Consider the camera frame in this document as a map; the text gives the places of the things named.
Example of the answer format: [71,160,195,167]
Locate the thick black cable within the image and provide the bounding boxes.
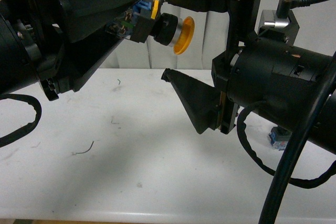
[257,0,336,224]

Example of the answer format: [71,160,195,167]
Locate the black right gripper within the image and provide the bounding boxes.
[161,0,260,134]

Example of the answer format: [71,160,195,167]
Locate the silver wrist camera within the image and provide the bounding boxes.
[258,10,300,45]

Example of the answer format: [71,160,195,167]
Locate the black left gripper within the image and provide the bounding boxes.
[22,0,138,101]

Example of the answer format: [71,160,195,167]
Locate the black left cable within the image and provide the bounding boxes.
[0,93,43,148]

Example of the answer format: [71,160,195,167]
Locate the yellow push button switch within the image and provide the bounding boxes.
[105,0,195,55]

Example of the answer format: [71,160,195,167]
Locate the thin black right cable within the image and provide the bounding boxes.
[236,100,336,189]

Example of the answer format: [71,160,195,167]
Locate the green push button switch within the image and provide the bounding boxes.
[269,126,291,151]

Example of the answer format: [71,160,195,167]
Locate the curved wire scrap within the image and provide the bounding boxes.
[71,141,95,155]

